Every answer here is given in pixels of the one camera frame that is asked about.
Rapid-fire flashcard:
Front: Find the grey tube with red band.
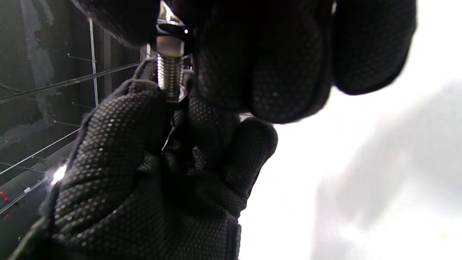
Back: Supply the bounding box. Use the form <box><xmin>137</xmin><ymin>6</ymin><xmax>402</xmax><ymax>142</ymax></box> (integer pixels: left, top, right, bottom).
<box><xmin>0</xmin><ymin>159</ymin><xmax>58</xmax><ymax>217</ymax></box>

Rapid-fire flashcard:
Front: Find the person's left hand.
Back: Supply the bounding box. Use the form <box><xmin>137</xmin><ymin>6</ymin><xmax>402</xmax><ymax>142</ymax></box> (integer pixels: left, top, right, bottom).
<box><xmin>70</xmin><ymin>0</ymin><xmax>417</xmax><ymax>124</ymax></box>

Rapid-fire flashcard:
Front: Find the silver screw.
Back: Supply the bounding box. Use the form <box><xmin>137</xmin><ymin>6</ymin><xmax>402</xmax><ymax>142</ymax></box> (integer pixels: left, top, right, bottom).
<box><xmin>156</xmin><ymin>54</ymin><xmax>188</xmax><ymax>103</ymax></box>

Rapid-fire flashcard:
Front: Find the person's right hand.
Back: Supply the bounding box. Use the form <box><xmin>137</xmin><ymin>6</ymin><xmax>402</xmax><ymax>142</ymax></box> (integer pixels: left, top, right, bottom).
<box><xmin>7</xmin><ymin>58</ymin><xmax>279</xmax><ymax>260</ymax></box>

